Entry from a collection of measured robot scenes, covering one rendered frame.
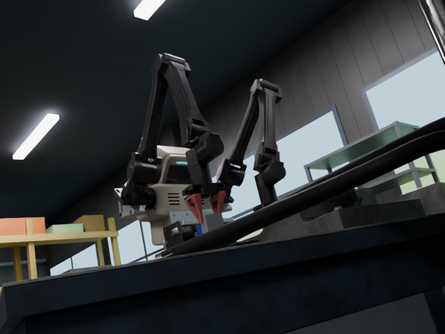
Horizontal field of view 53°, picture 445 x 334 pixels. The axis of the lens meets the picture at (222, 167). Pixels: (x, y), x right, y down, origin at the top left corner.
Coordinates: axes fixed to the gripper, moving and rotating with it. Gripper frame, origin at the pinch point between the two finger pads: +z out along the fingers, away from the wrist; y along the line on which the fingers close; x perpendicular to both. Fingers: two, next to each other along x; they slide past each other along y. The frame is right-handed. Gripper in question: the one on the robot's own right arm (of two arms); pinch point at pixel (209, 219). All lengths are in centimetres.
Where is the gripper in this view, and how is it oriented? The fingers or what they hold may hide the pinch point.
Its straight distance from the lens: 118.8
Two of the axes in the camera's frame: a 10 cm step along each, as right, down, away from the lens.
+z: 2.1, 9.4, -2.8
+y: 8.7, -0.5, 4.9
